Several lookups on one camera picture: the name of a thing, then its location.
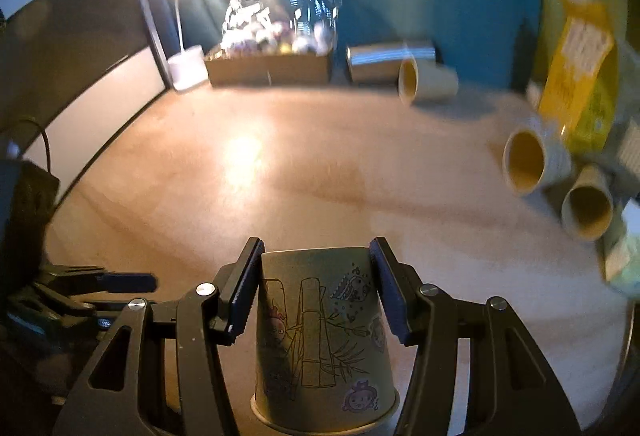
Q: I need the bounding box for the printed paper cup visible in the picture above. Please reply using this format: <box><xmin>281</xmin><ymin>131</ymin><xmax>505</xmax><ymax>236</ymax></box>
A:
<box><xmin>250</xmin><ymin>247</ymin><xmax>399</xmax><ymax>435</ymax></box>
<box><xmin>502</xmin><ymin>122</ymin><xmax>575</xmax><ymax>196</ymax></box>

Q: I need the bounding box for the plain paper cup rear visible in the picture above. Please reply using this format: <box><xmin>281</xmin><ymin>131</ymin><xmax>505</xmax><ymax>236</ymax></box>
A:
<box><xmin>398</xmin><ymin>58</ymin><xmax>459</xmax><ymax>105</ymax></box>

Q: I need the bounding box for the yellow paper food bag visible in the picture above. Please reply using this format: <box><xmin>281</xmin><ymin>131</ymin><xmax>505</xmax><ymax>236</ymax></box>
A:
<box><xmin>538</xmin><ymin>0</ymin><xmax>620</xmax><ymax>154</ymax></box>

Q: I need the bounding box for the brown cardboard box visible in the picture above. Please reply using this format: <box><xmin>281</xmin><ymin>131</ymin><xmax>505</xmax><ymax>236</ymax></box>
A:
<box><xmin>205</xmin><ymin>51</ymin><xmax>332</xmax><ymax>87</ymax></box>

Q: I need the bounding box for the plain paper cup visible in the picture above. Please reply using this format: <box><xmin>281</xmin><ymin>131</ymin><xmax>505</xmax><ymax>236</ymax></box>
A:
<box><xmin>398</xmin><ymin>58</ymin><xmax>459</xmax><ymax>105</ymax></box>
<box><xmin>561</xmin><ymin>164</ymin><xmax>614</xmax><ymax>242</ymax></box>

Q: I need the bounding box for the clear plastic snack bag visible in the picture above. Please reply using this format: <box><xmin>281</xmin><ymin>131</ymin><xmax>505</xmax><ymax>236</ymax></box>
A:
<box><xmin>214</xmin><ymin>0</ymin><xmax>342</xmax><ymax>58</ymax></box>

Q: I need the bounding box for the wrapped sandwich package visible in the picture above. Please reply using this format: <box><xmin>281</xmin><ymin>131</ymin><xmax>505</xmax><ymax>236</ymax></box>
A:
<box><xmin>602</xmin><ymin>199</ymin><xmax>640</xmax><ymax>300</ymax></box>

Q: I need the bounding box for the plain paper cup right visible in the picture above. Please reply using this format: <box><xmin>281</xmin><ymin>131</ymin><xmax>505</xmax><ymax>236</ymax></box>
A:
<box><xmin>561</xmin><ymin>164</ymin><xmax>614</xmax><ymax>242</ymax></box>

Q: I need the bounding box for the stainless steel tumbler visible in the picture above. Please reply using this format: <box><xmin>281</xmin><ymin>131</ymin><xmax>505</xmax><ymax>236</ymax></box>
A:
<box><xmin>346</xmin><ymin>40</ymin><xmax>437</xmax><ymax>84</ymax></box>

